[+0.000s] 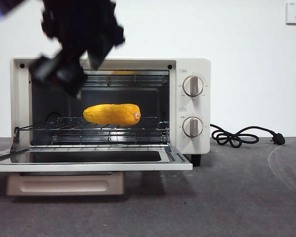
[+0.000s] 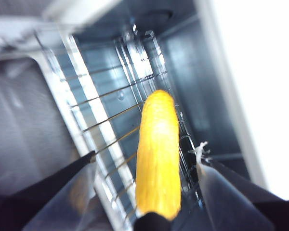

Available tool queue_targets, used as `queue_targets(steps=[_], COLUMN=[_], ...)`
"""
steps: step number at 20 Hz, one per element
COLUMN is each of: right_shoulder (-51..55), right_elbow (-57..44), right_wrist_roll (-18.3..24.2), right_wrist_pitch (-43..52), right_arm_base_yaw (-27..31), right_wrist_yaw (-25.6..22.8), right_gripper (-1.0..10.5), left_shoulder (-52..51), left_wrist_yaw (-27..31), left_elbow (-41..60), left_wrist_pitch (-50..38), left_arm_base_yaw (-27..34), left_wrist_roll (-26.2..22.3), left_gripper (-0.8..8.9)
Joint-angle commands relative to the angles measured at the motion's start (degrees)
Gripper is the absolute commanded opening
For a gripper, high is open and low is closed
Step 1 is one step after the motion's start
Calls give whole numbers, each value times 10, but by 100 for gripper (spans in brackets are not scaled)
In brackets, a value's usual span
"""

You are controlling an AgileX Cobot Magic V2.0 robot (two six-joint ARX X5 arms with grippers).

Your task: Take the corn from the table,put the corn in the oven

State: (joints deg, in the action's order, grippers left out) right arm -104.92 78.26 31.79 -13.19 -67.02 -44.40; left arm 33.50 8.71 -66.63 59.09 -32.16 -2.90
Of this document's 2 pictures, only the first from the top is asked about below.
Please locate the yellow corn cob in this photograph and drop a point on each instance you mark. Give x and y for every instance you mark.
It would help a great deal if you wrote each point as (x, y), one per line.
(111, 114)

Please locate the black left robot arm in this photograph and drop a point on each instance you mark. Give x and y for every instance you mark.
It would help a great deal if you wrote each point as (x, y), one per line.
(81, 29)

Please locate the cream toaster oven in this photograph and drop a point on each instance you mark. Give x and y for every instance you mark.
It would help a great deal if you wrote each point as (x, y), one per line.
(197, 66)

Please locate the metal heating element guard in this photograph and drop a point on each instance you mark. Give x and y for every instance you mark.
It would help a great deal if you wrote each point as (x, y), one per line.
(138, 84)
(96, 135)

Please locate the cream timer knob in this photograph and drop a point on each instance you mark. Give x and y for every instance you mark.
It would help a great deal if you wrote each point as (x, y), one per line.
(193, 127)

